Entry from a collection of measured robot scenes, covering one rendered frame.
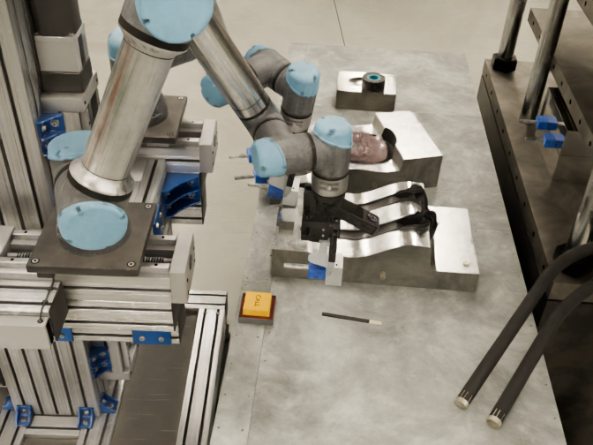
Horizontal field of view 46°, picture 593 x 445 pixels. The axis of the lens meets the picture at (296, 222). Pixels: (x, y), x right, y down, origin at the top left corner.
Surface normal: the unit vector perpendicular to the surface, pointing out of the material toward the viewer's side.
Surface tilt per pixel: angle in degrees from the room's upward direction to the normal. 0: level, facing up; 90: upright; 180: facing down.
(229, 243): 0
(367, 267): 90
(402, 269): 90
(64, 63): 90
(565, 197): 0
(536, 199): 0
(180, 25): 83
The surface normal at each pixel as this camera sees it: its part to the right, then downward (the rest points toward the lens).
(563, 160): -0.07, 0.62
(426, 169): 0.22, 0.62
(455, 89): 0.04, -0.78
